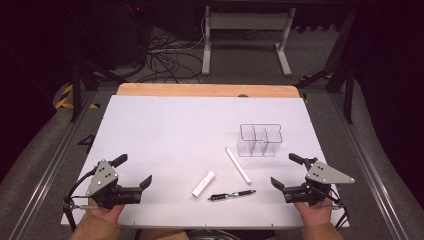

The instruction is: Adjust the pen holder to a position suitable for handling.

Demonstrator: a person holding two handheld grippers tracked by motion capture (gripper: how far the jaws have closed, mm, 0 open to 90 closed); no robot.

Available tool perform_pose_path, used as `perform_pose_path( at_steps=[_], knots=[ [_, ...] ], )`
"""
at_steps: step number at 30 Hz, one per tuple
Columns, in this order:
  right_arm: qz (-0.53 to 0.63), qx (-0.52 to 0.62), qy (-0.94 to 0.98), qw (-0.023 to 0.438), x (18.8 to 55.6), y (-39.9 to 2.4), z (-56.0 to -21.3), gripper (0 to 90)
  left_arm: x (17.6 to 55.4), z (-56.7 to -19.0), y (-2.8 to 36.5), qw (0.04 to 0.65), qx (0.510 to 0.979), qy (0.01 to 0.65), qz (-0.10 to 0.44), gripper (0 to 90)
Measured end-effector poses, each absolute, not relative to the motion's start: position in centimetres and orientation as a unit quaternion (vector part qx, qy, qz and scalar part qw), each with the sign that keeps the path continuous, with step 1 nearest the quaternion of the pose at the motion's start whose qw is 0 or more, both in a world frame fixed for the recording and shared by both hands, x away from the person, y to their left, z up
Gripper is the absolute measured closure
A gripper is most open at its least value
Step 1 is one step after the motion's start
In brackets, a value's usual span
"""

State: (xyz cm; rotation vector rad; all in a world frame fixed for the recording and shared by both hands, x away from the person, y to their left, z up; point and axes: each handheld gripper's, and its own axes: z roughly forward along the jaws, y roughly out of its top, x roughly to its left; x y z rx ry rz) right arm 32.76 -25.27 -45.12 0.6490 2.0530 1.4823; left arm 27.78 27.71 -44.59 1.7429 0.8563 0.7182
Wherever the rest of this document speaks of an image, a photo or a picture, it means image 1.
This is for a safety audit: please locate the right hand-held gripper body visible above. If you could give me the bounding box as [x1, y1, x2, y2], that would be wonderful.
[282, 156, 356, 207]

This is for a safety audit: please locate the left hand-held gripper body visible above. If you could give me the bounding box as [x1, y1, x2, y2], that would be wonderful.
[85, 159, 144, 210]

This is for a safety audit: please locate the clear plastic pen organizer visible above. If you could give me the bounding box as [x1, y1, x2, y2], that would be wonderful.
[237, 123, 284, 158]

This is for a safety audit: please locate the white pen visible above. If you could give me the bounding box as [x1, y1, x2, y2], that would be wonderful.
[224, 146, 253, 186]

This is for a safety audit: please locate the black pen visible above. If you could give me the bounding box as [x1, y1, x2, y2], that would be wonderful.
[207, 189, 257, 202]

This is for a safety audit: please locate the person's left hand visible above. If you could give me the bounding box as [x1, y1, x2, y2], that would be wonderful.
[88, 198, 126, 225]

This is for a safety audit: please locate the person's right hand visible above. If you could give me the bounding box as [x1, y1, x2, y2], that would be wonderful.
[293, 191, 335, 229]

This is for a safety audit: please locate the person's leg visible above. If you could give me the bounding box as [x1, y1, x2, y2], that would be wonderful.
[137, 228, 190, 240]

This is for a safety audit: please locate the white board sheet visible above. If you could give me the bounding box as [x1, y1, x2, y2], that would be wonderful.
[60, 94, 350, 230]

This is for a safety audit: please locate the white correction tape tube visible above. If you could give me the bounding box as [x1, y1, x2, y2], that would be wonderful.
[191, 170, 216, 198]

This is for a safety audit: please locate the yellow black floor tape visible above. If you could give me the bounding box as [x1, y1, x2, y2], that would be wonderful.
[54, 83, 101, 110]

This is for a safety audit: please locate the black tripod stand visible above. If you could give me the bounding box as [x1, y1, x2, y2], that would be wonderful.
[66, 58, 129, 123]

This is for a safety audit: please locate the black metal stand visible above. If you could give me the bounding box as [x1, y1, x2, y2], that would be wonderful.
[294, 9, 358, 125]

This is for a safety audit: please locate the wooden table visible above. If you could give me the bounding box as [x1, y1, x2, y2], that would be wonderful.
[116, 82, 301, 99]

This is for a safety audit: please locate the black cabinet with red light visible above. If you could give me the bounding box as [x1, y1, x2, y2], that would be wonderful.
[96, 0, 152, 68]

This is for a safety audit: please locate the white metal stand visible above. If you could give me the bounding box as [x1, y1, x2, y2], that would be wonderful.
[201, 5, 297, 77]

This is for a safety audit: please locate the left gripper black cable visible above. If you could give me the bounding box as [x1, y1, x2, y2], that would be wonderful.
[62, 167, 98, 233]

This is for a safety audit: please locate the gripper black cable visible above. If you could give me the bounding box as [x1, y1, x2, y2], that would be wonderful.
[319, 185, 350, 232]
[62, 167, 98, 233]

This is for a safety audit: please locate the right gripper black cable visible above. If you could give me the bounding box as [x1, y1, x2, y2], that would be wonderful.
[319, 185, 350, 232]

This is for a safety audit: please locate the aluminium floor rail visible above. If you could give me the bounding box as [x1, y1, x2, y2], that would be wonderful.
[328, 93, 412, 240]
[8, 91, 98, 240]

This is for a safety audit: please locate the bundle of floor cables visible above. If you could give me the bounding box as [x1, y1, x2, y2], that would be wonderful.
[133, 26, 205, 84]

